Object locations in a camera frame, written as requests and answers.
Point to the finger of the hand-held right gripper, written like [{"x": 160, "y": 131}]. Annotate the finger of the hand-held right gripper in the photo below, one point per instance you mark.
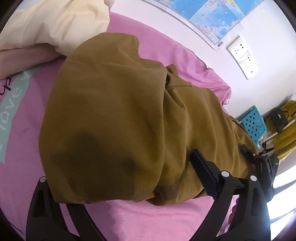
[{"x": 248, "y": 153}]

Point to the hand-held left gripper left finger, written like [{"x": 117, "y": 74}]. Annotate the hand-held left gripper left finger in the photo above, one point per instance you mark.
[{"x": 39, "y": 208}]

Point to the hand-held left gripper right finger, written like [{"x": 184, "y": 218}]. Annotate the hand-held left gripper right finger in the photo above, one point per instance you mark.
[{"x": 205, "y": 176}]

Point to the blue plastic storage rack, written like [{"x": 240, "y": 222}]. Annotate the blue plastic storage rack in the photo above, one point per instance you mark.
[{"x": 253, "y": 125}]

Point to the yellow hanging garment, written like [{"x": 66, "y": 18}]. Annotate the yellow hanging garment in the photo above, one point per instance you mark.
[{"x": 286, "y": 141}]

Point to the black handbag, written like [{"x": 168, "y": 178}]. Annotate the black handbag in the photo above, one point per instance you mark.
[{"x": 279, "y": 120}]

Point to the pink daisy print blanket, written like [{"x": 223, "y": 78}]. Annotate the pink daisy print blanket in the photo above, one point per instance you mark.
[{"x": 138, "y": 220}]

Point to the cream crumpled cloth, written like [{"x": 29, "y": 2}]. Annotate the cream crumpled cloth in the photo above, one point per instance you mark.
[{"x": 46, "y": 27}]

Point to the white wall data plate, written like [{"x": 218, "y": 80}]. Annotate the white wall data plate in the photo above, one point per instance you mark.
[{"x": 250, "y": 70}]

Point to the white wall socket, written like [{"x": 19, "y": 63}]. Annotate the white wall socket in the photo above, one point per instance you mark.
[
  {"x": 235, "y": 47},
  {"x": 244, "y": 59}
]

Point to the colourful wall map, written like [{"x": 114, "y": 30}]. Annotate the colourful wall map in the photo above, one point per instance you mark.
[{"x": 208, "y": 14}]

